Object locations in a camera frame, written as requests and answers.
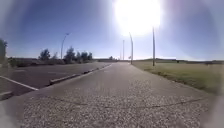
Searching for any distant dark treeline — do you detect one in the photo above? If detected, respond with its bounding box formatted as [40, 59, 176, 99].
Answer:
[139, 58, 224, 65]

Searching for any grey asphalt path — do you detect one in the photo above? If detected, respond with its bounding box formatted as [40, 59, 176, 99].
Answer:
[0, 61, 224, 128]

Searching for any green grass field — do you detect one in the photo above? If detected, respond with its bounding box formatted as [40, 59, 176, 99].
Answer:
[132, 61, 224, 96]

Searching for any tall thin pole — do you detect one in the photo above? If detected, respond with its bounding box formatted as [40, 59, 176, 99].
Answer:
[151, 26, 156, 67]

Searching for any row of trees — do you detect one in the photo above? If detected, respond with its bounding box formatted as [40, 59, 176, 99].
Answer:
[0, 38, 95, 67]

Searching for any row of concrete kerbs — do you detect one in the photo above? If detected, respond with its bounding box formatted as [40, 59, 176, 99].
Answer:
[0, 63, 114, 102]

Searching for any dark asphalt parking lot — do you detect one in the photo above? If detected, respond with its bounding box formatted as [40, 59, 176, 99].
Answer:
[0, 61, 113, 98]

